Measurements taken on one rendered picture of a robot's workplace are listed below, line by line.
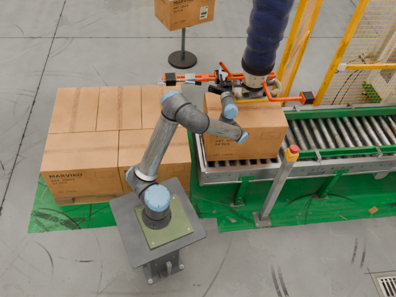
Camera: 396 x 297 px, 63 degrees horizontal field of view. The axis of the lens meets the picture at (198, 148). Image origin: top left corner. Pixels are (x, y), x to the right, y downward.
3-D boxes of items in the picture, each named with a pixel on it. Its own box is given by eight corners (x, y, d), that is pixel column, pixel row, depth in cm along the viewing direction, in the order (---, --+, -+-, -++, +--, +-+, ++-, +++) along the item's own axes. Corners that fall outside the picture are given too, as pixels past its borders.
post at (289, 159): (264, 215, 302) (296, 147, 225) (266, 221, 298) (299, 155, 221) (257, 215, 301) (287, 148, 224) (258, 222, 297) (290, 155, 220)
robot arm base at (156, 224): (177, 220, 209) (178, 213, 201) (151, 234, 201) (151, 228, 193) (161, 197, 218) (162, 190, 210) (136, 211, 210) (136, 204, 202)
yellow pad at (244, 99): (274, 92, 239) (276, 86, 236) (279, 101, 233) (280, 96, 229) (230, 94, 235) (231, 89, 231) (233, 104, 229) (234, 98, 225)
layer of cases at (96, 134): (180, 112, 361) (180, 83, 330) (189, 187, 299) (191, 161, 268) (68, 116, 345) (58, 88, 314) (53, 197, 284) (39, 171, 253)
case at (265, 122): (264, 124, 300) (276, 91, 270) (276, 158, 276) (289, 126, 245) (201, 126, 294) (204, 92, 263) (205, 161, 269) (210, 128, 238)
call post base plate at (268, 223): (267, 210, 305) (268, 209, 303) (271, 225, 296) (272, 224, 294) (251, 212, 303) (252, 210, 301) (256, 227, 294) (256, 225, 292)
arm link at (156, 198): (153, 224, 195) (154, 211, 181) (138, 203, 202) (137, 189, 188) (174, 211, 202) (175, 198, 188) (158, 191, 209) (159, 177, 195)
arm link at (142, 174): (135, 202, 198) (178, 105, 155) (121, 181, 206) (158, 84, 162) (154, 195, 209) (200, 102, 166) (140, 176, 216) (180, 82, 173)
